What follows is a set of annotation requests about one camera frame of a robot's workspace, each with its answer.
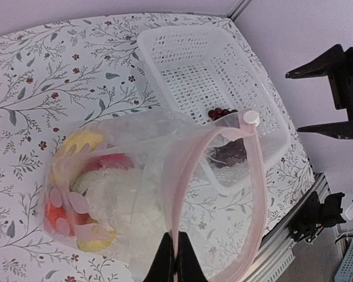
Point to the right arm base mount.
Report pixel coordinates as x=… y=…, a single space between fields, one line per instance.
x=315 y=216

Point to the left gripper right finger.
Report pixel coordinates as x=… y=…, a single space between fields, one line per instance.
x=188 y=268

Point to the front aluminium rail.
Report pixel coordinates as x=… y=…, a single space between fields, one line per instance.
x=275 y=253

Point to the dark red toy grapes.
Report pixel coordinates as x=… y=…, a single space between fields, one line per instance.
x=227 y=153

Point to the orange toy pumpkin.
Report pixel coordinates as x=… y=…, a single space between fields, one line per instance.
x=60 y=221

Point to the clear zip top bag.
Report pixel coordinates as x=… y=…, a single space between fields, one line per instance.
x=169 y=146

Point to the blue perforated crate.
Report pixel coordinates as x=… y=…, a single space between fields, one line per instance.
x=345 y=270

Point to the red toy bell pepper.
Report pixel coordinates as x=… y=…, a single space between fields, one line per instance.
x=111 y=161

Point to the floral table mat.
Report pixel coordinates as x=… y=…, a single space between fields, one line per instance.
x=56 y=75

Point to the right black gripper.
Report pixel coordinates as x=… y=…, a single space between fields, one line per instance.
x=339 y=64

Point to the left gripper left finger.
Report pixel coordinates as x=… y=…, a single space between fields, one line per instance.
x=162 y=267

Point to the white toy cauliflower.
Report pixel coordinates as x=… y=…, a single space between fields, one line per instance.
x=124 y=201

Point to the white plastic basket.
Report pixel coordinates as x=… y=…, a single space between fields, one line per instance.
x=199 y=68

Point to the right aluminium frame post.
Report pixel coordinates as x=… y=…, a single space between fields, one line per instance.
x=238 y=9

